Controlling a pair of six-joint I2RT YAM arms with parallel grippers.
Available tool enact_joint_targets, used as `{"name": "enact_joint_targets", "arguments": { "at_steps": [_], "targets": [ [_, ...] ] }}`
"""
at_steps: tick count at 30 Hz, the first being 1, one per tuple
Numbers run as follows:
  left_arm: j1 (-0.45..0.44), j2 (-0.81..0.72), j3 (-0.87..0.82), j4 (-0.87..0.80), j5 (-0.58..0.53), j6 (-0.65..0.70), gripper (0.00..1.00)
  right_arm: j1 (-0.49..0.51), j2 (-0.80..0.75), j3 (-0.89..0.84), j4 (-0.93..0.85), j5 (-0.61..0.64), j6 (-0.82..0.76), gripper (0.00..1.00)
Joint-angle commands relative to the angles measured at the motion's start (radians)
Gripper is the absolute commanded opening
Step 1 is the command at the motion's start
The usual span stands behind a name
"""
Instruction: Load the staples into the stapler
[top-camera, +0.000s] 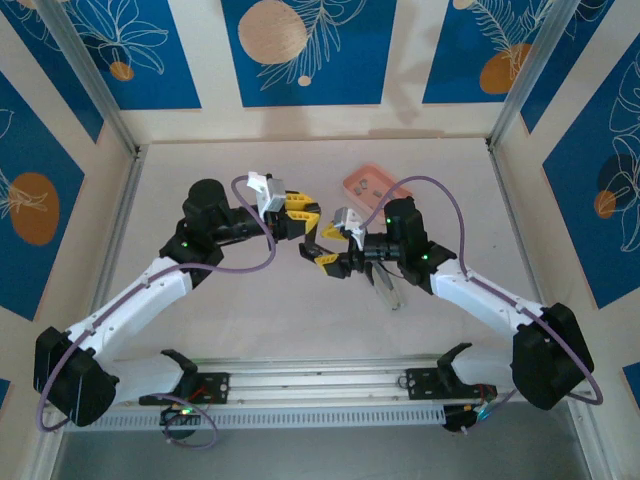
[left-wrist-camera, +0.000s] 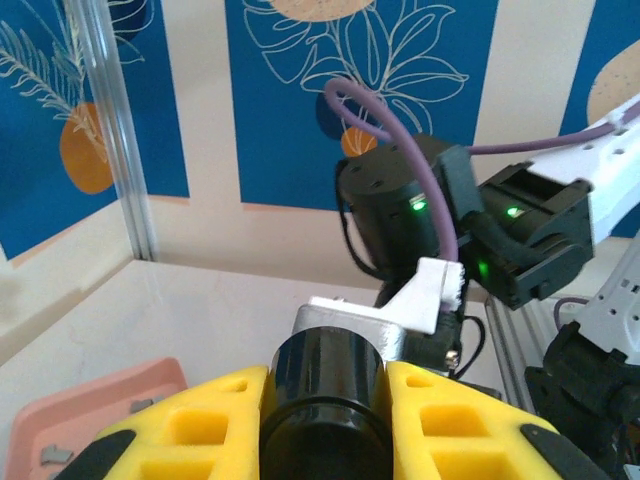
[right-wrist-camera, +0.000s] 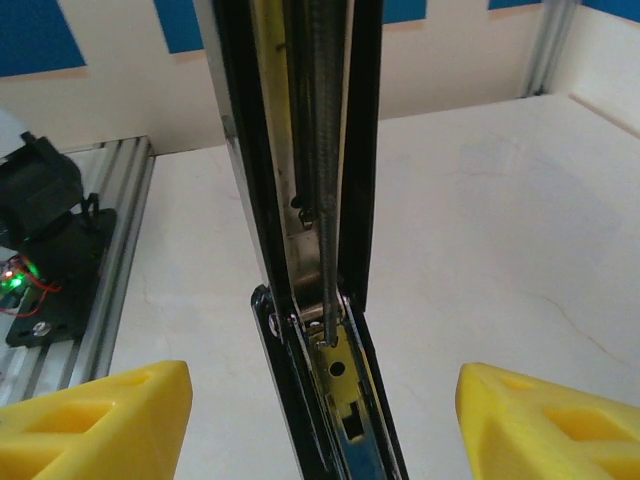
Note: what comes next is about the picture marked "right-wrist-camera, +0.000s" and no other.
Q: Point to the aluminium frame post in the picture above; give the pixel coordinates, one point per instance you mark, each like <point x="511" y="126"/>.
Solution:
<point x="550" y="50"/>

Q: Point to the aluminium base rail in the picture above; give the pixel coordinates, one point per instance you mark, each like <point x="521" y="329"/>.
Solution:
<point x="125" y="250"/>

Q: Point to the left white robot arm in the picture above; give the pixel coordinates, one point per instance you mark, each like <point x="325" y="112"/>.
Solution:
<point x="45" y="200"/>

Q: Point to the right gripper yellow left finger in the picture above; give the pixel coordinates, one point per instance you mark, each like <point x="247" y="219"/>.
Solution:
<point x="100" y="430"/>

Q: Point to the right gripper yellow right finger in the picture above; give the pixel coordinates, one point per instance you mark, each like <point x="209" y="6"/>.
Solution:
<point x="525" y="435"/>

